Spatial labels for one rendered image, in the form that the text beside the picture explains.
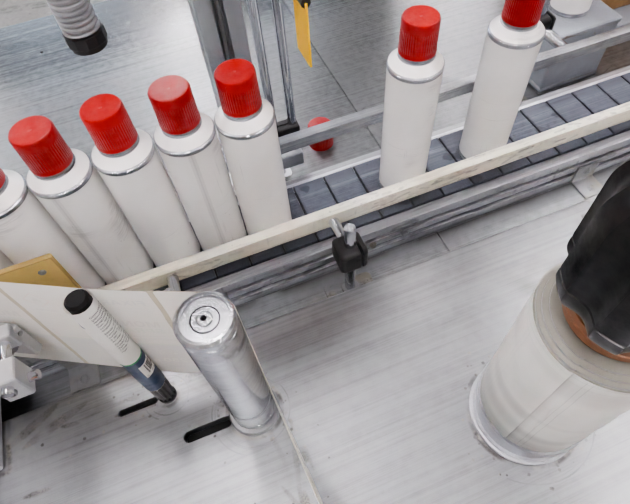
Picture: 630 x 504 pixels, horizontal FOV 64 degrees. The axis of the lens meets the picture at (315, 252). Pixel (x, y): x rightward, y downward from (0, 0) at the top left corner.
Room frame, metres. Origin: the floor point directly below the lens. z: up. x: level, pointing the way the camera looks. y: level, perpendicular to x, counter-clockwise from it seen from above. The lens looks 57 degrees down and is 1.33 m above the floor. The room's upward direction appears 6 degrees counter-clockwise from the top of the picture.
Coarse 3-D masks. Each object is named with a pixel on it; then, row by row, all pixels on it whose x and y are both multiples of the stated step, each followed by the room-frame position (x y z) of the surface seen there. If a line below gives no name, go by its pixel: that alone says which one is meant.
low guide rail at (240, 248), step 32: (576, 128) 0.40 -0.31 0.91; (480, 160) 0.37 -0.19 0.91; (512, 160) 0.38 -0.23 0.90; (384, 192) 0.34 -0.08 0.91; (416, 192) 0.35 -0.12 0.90; (288, 224) 0.31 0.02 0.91; (320, 224) 0.32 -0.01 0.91; (192, 256) 0.29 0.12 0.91; (224, 256) 0.29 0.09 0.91; (128, 288) 0.26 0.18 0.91
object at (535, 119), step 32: (576, 96) 0.49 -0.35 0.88; (608, 96) 0.49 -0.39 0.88; (512, 128) 0.45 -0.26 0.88; (544, 128) 0.44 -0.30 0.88; (608, 128) 0.43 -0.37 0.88; (448, 160) 0.41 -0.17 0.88; (544, 160) 0.39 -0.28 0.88; (288, 192) 0.39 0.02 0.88; (320, 192) 0.38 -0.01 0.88; (352, 192) 0.38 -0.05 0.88; (448, 192) 0.36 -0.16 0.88; (256, 256) 0.30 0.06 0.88; (160, 288) 0.27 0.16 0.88
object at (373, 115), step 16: (608, 32) 0.50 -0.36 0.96; (624, 32) 0.50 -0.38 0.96; (560, 48) 0.48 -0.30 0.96; (576, 48) 0.48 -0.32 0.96; (592, 48) 0.49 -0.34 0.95; (544, 64) 0.47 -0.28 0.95; (464, 80) 0.45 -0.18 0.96; (448, 96) 0.43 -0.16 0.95; (368, 112) 0.41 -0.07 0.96; (320, 128) 0.40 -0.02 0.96; (336, 128) 0.40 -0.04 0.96; (352, 128) 0.40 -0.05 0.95; (288, 144) 0.38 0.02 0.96; (304, 144) 0.39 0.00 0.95
